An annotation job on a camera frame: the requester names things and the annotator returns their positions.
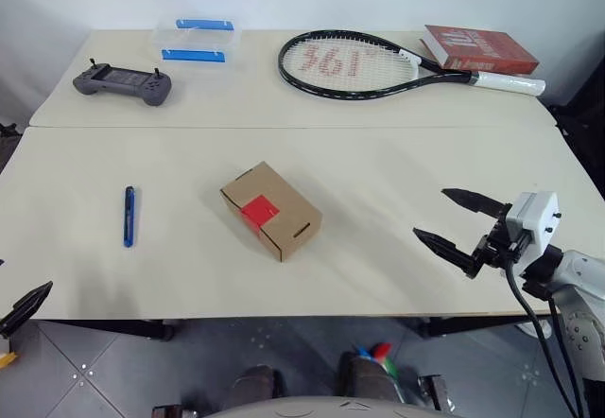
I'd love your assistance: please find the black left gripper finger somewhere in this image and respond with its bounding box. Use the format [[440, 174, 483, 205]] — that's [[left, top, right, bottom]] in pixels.
[[0, 280, 54, 340]]

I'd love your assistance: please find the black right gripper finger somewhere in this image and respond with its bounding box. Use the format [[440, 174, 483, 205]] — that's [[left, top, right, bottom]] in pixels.
[[441, 187, 514, 223], [412, 227, 477, 273]]

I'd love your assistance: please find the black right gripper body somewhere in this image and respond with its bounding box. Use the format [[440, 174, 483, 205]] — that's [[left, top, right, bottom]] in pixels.
[[465, 216, 531, 280]]

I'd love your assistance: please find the blue rectangular bar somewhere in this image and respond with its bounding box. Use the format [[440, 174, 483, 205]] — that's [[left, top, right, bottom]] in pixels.
[[123, 184, 138, 249]]

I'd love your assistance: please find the cardboard box with red tape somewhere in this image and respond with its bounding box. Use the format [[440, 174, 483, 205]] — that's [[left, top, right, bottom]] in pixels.
[[218, 161, 324, 263]]

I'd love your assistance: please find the red green blue object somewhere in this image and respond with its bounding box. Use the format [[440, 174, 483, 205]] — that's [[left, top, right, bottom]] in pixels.
[[354, 340, 399, 381]]

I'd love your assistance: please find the black and white tennis racket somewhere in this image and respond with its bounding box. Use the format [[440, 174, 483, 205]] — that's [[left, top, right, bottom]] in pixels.
[[277, 28, 547, 102]]

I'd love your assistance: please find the black equipment beside table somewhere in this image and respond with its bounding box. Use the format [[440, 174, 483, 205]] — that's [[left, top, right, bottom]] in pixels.
[[543, 25, 605, 192]]

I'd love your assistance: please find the dark metal block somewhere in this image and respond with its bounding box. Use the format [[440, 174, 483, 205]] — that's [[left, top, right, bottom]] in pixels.
[[150, 403, 190, 418], [417, 374, 458, 412]]

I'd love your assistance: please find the red hardcover book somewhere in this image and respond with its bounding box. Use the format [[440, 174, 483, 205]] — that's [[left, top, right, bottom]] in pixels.
[[418, 24, 541, 77]]

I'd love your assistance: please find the dark brown rounded shape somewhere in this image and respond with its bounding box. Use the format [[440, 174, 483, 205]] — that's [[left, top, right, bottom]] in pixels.
[[338, 351, 403, 405], [233, 364, 285, 412]]

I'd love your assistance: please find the black stand beside table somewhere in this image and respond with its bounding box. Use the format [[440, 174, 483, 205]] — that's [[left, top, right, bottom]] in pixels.
[[0, 122, 23, 173]]

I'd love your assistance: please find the grey robot torso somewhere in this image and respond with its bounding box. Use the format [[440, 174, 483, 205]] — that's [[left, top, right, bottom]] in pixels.
[[200, 392, 467, 418]]

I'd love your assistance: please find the grey handheld game controller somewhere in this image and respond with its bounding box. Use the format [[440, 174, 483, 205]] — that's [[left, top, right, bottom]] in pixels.
[[72, 57, 174, 107]]

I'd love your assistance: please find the clear container with blue clips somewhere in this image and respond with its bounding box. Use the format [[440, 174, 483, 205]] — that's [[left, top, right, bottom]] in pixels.
[[151, 16, 243, 70]]

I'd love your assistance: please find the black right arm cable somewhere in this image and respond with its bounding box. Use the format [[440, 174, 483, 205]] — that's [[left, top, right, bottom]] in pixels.
[[500, 247, 595, 418]]

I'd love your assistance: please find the black table leg frame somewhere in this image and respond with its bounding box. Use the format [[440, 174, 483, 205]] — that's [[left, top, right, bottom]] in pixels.
[[419, 314, 538, 340]]

